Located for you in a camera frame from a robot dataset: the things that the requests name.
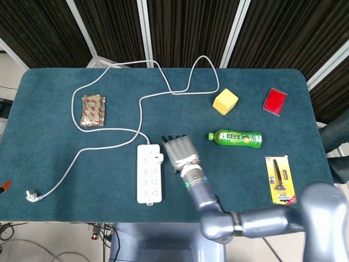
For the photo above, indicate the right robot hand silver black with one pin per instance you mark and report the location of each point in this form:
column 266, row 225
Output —
column 180, row 152

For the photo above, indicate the small white plug adapter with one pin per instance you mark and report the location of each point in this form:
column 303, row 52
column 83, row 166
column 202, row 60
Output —
column 159, row 159

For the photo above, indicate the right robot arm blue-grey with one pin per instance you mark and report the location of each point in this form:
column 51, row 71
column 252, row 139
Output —
column 207, row 196

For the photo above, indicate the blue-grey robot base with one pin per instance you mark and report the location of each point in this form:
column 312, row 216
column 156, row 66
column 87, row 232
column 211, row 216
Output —
column 163, row 243

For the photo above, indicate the white power strip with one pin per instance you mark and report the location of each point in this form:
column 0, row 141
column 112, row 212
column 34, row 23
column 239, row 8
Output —
column 147, row 180

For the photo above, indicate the green drink bottle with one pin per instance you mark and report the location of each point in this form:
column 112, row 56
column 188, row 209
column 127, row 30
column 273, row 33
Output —
column 237, row 138

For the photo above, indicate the yellow cube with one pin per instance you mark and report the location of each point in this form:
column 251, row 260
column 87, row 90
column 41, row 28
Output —
column 225, row 102

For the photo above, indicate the gold snack packet red print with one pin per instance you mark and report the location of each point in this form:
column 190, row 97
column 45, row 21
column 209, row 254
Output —
column 92, row 110

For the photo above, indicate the razor in yellow blister pack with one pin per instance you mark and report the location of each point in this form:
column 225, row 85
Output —
column 278, row 177

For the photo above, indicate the teal table cloth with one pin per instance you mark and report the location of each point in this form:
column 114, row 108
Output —
column 81, row 177

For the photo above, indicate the red flat box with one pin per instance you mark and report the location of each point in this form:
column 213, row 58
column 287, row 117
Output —
column 275, row 102

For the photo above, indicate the red stop button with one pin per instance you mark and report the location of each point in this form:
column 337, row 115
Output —
column 94, row 237

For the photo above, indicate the dark teal chair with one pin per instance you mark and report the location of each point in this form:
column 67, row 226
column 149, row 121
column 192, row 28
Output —
column 338, row 131

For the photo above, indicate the black partition panel white frame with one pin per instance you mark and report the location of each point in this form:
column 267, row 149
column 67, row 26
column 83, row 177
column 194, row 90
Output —
column 114, row 27
column 41, row 27
column 332, row 95
column 286, row 27
column 191, row 27

